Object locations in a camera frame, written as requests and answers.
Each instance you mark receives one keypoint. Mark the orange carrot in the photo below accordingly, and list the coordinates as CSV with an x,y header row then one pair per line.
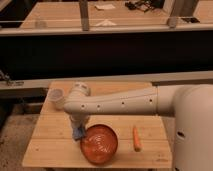
x,y
136,140

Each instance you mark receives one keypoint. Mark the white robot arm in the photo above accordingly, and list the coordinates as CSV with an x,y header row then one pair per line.
x,y
191,104

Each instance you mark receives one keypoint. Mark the grey metal post right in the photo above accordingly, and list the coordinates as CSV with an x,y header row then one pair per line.
x,y
176,9

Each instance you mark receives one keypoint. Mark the folded white paper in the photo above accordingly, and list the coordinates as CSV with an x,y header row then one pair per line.
x,y
106,22

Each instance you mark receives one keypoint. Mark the metal clamp bracket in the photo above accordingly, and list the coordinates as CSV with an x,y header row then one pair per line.
x,y
6,80

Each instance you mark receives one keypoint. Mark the white paper sheet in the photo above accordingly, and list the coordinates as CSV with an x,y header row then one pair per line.
x,y
105,7

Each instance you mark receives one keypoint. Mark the orange ceramic bowl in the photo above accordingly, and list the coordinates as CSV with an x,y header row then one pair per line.
x,y
99,145

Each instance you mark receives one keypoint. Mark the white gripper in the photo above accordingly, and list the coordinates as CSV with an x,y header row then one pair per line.
x,y
78,121

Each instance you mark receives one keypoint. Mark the clear plastic cup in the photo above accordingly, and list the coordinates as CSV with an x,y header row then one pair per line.
x,y
56,97

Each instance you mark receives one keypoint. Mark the grey metal post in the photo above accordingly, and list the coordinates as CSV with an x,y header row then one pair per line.
x,y
176,9
83,6

